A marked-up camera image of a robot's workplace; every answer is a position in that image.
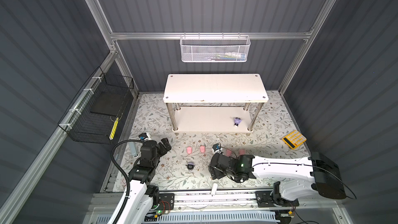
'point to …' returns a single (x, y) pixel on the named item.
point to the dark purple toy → (190, 166)
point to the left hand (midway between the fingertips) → (160, 143)
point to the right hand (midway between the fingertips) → (215, 169)
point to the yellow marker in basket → (114, 128)
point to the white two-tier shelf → (214, 102)
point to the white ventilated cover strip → (209, 217)
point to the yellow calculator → (294, 139)
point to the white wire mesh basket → (215, 48)
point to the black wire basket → (91, 115)
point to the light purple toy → (237, 121)
